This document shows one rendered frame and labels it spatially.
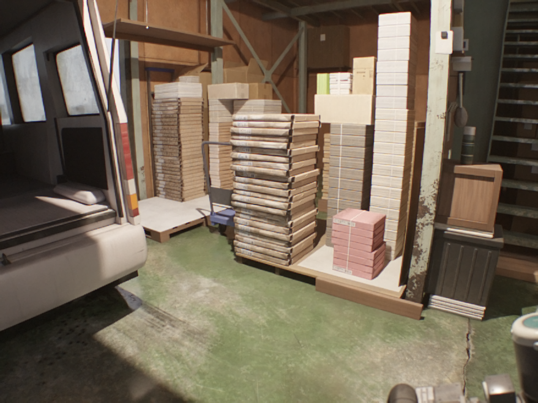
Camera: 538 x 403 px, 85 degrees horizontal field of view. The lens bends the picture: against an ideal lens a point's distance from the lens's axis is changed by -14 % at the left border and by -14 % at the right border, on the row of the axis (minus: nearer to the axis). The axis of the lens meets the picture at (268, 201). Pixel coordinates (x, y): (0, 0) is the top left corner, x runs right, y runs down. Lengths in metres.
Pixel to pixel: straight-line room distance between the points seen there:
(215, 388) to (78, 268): 0.82
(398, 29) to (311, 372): 2.07
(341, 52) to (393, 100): 4.00
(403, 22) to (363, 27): 4.19
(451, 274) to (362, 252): 0.55
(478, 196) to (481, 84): 1.04
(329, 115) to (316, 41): 4.11
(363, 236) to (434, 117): 0.83
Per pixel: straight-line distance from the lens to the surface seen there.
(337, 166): 2.51
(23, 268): 1.64
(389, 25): 2.45
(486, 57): 2.80
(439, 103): 1.88
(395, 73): 2.38
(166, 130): 4.01
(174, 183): 4.02
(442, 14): 1.94
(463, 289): 2.16
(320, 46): 6.49
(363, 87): 2.47
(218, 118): 4.07
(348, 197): 2.52
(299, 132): 2.19
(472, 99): 2.77
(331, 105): 2.52
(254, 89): 4.04
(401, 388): 0.53
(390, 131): 2.38
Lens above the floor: 1.12
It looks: 15 degrees down
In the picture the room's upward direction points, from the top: straight up
